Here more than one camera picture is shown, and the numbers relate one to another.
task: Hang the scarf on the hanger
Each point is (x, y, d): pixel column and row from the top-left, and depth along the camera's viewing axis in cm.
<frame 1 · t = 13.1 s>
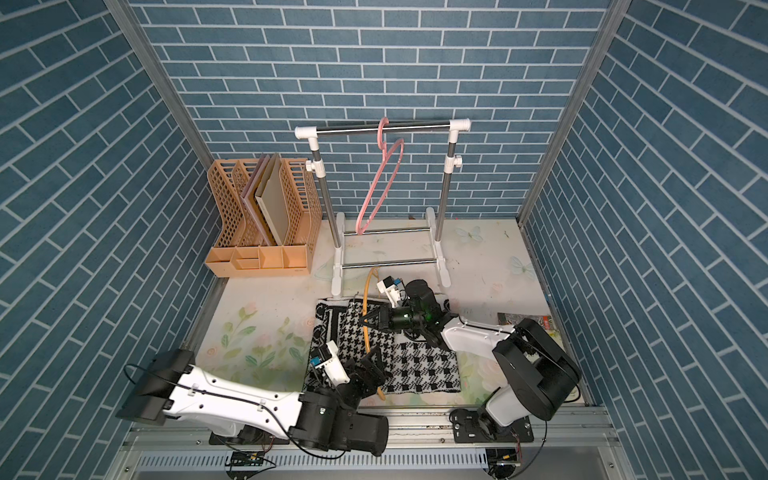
left hand: (381, 369, 69), fingers open
right hand: (363, 323, 78), fingers closed
houndstooth black white scarf: (410, 365, 83), point 3 cm above the table
orange plastic file organizer: (242, 250, 103), point 8 cm above the table
beige folder: (266, 198, 87), point 30 cm above the table
purple folder: (249, 197, 88), point 30 cm above the table

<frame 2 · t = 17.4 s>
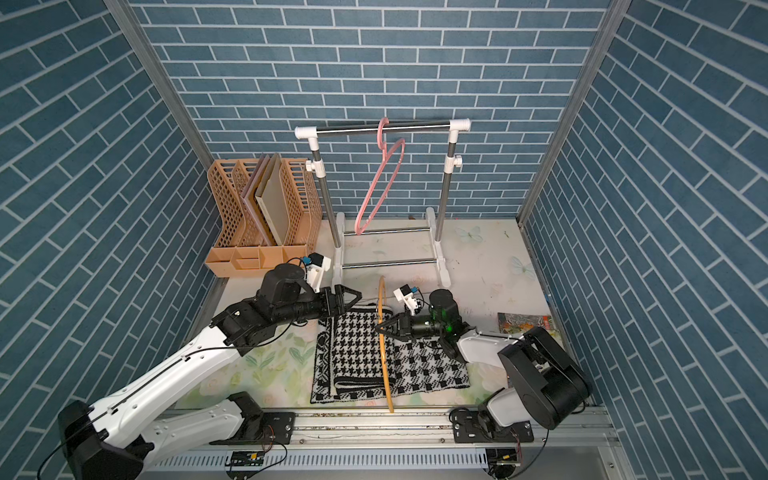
left hand: (359, 301, 70), fingers open
right hand: (381, 333, 76), fingers closed
orange clothes hanger: (381, 304, 96), point 2 cm above the table
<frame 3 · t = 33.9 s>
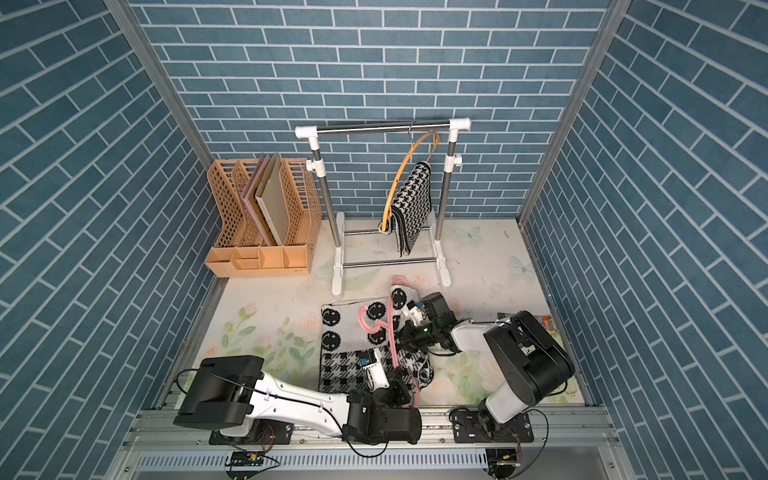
left hand: (413, 382, 76), fingers closed
right hand: (390, 345, 85), fingers closed
houndstooth black white scarf: (411, 207, 86), point 30 cm above the table
orange clothes hanger: (384, 212, 79), point 34 cm above the table
smiley face grey scarf: (350, 330, 91), point 2 cm above the table
the other named things where they were.

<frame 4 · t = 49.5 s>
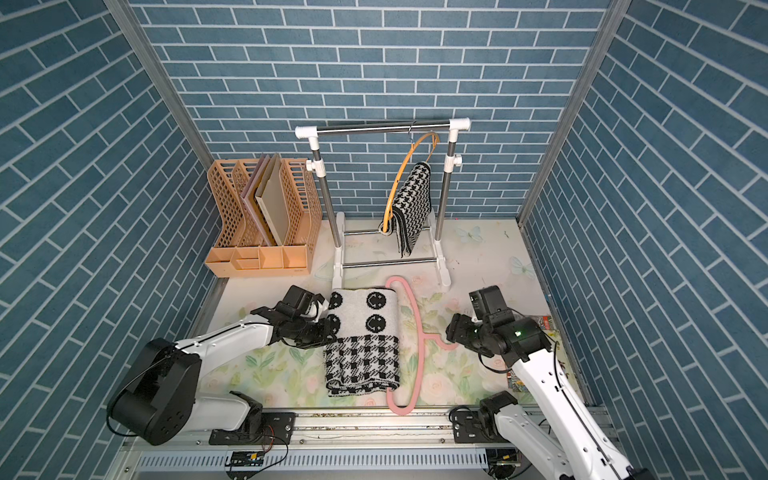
left hand: (341, 340, 86), fingers closed
right hand: (457, 334, 76), fingers open
smiley face grey scarf: (364, 357, 81), point 6 cm above the table
pink clothes hanger: (423, 350, 88), on the table
the other named things where they were.

